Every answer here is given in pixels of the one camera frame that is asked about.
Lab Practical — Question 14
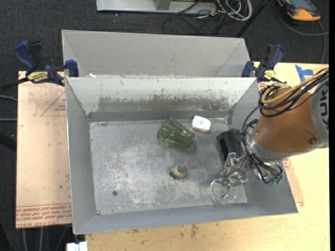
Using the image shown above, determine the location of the clear glass thing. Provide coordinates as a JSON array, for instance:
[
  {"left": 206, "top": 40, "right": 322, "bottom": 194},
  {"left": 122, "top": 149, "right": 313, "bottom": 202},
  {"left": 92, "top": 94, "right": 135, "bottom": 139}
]
[{"left": 210, "top": 178, "right": 238, "bottom": 204}]

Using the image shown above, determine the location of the grey and yellow toy duck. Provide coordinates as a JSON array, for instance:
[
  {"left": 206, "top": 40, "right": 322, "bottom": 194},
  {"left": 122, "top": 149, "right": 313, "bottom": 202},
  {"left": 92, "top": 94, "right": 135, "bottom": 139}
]
[{"left": 169, "top": 162, "right": 189, "bottom": 180}]

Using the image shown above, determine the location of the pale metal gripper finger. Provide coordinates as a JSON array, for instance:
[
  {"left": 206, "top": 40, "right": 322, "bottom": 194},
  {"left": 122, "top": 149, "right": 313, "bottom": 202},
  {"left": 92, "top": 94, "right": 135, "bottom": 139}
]
[
  {"left": 220, "top": 175, "right": 249, "bottom": 187},
  {"left": 221, "top": 152, "right": 237, "bottom": 177}
]

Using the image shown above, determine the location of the grey metal bin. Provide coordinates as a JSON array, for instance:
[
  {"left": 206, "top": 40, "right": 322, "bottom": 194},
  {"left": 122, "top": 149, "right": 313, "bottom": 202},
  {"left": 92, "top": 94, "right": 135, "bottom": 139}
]
[{"left": 61, "top": 29, "right": 299, "bottom": 235}]

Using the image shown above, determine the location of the brown cardboard board, red print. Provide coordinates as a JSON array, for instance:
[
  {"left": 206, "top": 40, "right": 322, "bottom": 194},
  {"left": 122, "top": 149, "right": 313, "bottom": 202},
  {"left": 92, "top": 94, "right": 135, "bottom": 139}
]
[{"left": 15, "top": 71, "right": 306, "bottom": 230}]

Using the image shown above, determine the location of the black box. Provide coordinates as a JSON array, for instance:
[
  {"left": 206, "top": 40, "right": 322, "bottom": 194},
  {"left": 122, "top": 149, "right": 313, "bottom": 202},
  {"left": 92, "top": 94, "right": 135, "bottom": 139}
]
[{"left": 216, "top": 128, "right": 243, "bottom": 165}]

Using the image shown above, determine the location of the small white box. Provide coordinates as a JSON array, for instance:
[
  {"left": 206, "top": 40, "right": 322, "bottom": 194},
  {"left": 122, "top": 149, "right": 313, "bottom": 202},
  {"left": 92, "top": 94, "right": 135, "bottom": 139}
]
[{"left": 192, "top": 115, "right": 211, "bottom": 133}]

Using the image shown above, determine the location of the green glass cup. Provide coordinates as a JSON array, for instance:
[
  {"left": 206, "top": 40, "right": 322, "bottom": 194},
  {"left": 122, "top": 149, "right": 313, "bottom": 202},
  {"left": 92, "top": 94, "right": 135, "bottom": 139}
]
[{"left": 157, "top": 116, "right": 196, "bottom": 149}]

